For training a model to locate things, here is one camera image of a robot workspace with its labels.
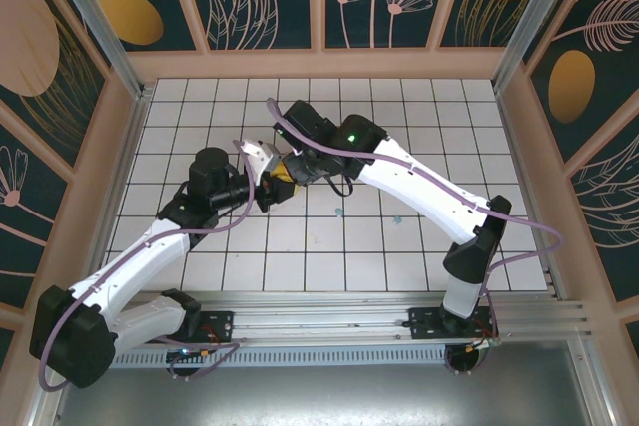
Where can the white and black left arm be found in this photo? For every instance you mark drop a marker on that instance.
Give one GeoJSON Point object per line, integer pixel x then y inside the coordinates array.
{"type": "Point", "coordinates": [140, 256]}

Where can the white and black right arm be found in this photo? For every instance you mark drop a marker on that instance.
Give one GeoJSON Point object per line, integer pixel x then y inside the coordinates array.
{"type": "Point", "coordinates": [429, 191]}

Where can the grey metal sheet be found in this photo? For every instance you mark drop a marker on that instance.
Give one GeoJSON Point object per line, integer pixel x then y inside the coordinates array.
{"type": "Point", "coordinates": [324, 396]}

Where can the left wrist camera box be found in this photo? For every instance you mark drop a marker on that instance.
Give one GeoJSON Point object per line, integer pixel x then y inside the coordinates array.
{"type": "Point", "coordinates": [257, 154]}

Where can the aluminium table edge rail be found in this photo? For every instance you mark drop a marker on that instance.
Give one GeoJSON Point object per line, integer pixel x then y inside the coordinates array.
{"type": "Point", "coordinates": [124, 186]}
{"type": "Point", "coordinates": [528, 186]}

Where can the aluminium arm base rail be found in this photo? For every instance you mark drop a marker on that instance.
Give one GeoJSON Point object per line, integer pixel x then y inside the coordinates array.
{"type": "Point", "coordinates": [324, 318]}

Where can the wall art panel orange oval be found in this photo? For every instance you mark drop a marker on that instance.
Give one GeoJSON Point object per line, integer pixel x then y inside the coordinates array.
{"type": "Point", "coordinates": [130, 17]}

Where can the aluminium frame post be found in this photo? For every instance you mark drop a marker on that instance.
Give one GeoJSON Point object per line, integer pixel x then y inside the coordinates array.
{"type": "Point", "coordinates": [102, 27]}
{"type": "Point", "coordinates": [534, 22]}

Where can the wall art panel single flower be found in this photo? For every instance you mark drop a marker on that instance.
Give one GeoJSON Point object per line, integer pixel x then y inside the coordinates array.
{"type": "Point", "coordinates": [20, 226]}

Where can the wall art panel big circle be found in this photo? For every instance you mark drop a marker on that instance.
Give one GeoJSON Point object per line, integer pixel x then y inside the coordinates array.
{"type": "Point", "coordinates": [25, 47]}

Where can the wall art panel feathery leaves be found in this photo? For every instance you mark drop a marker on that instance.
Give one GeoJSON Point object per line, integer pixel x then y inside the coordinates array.
{"type": "Point", "coordinates": [571, 87]}

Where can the wall art panel outlined leaves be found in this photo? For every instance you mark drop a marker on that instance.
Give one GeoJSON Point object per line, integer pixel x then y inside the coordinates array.
{"type": "Point", "coordinates": [609, 206]}

